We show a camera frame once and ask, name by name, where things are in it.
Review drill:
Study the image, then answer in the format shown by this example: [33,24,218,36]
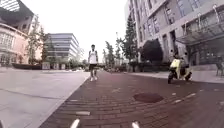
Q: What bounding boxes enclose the row of trees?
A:
[101,36,126,69]

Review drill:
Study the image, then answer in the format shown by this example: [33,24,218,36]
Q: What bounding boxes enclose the person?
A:
[87,44,100,82]

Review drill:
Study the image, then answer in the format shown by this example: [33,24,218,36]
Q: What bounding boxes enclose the tall conifer tree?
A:
[122,14,139,73]

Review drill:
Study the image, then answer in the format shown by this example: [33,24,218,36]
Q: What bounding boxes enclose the dark round bush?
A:
[139,38,164,64]

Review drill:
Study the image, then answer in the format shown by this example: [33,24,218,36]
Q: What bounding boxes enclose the dark manhole cover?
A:
[132,92,165,104]

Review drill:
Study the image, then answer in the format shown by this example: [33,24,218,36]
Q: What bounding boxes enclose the glass office building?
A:
[46,32,81,64]

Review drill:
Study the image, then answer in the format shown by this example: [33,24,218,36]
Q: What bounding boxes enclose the yellow scooter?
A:
[167,53,193,85]

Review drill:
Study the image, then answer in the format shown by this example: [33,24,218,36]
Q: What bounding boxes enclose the robot's own part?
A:
[131,120,141,128]

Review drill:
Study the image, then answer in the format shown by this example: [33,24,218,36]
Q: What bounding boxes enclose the large grey building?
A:
[123,0,224,73]

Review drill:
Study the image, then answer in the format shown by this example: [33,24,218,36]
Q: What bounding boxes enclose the slender trees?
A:
[26,16,49,66]

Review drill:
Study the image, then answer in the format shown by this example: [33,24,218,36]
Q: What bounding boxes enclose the low dark hedge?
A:
[11,62,43,71]

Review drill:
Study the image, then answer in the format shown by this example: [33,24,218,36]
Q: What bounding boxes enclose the pink building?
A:
[0,23,31,68]

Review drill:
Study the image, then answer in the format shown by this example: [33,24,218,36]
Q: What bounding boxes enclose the dark tall building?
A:
[0,0,36,34]

